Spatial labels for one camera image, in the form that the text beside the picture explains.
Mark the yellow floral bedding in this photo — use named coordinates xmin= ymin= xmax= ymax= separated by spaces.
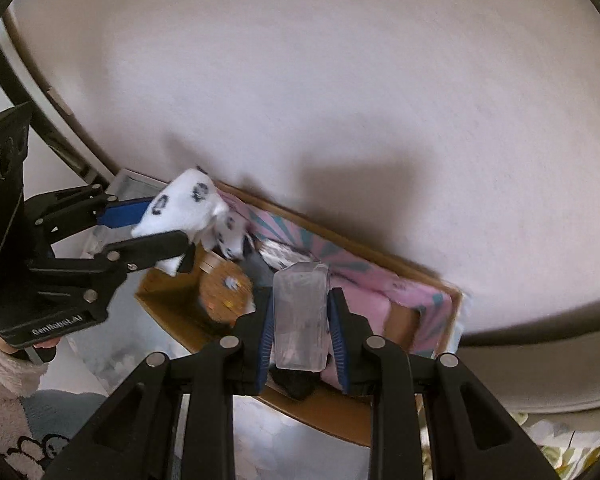
xmin=417 ymin=393 xmax=600 ymax=480

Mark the round brown cookie tin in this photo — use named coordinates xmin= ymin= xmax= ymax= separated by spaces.
xmin=199 ymin=252 xmax=253 ymax=326

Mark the fuzzy white sleeve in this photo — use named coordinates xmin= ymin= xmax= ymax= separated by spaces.
xmin=0 ymin=344 xmax=47 ymax=479

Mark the pink lined cardboard box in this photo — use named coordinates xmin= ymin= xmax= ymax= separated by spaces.
xmin=136 ymin=183 xmax=463 ymax=445

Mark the panda sock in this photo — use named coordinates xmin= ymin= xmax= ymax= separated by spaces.
xmin=131 ymin=169 xmax=248 ymax=260

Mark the black fabric bow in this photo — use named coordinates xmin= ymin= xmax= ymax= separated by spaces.
xmin=270 ymin=365 xmax=322 ymax=401

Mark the white floral lined tray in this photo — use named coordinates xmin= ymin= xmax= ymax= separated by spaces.
xmin=69 ymin=271 xmax=368 ymax=479

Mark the person's left hand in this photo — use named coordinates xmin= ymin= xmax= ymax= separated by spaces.
xmin=0 ymin=336 xmax=61 ymax=354

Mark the grey knitted hat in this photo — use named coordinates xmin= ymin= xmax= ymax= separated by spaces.
xmin=239 ymin=250 xmax=274 ymax=288

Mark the clear bag with card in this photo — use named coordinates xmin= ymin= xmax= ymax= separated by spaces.
xmin=256 ymin=240 xmax=314 ymax=271

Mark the white door frame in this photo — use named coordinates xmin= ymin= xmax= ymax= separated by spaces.
xmin=0 ymin=9 xmax=118 ymax=184

